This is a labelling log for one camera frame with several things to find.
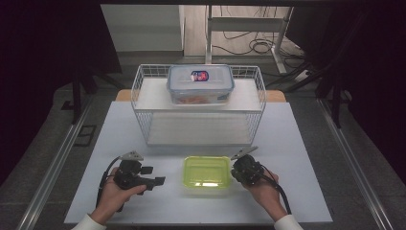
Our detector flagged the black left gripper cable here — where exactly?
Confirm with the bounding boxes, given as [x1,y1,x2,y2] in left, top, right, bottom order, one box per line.
[95,155,124,213]

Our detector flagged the person's right hand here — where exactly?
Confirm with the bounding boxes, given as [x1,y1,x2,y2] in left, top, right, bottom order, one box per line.
[243,170,288,221]

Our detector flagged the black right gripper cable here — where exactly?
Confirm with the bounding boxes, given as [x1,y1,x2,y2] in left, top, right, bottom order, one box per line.
[255,163,293,216]

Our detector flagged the white two-tier wire rack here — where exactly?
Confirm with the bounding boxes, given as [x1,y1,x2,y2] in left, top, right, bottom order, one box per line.
[130,63,267,148]

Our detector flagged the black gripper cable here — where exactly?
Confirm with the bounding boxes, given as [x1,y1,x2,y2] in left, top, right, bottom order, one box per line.
[95,155,124,213]
[255,163,293,216]

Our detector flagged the white power strip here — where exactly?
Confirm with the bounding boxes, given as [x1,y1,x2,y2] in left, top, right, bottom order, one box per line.
[294,69,312,83]

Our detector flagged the yellow-green plastic food container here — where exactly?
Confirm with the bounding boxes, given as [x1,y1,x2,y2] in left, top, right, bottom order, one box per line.
[181,155,233,196]

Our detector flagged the white metal desk frame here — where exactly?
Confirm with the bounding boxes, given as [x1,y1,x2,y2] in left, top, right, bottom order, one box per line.
[204,4,295,75]

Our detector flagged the wooden table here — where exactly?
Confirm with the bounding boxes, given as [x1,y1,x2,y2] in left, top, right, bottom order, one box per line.
[114,88,287,104]

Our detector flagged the metal floor rail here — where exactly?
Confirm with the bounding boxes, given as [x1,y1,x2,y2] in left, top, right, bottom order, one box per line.
[16,95,94,230]
[315,97,396,230]

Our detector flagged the dark metal stand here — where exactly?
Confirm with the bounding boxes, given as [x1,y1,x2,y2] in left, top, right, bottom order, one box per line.
[60,61,99,126]

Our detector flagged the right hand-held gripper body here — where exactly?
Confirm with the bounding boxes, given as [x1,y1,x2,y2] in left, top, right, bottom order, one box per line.
[230,146,266,186]

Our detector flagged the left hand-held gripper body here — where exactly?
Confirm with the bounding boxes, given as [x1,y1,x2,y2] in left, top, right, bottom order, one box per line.
[113,150,151,196]

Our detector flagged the black floor cables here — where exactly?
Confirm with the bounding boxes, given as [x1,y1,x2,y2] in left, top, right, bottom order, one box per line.
[211,5,305,58]

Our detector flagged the person's left hand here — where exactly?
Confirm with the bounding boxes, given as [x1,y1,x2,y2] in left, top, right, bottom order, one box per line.
[90,168,147,224]

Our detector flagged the clear plastic food container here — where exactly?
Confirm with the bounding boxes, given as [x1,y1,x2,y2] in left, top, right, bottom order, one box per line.
[166,64,237,106]

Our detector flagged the white cabinet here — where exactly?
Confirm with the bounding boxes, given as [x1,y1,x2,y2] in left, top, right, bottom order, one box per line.
[100,4,186,54]

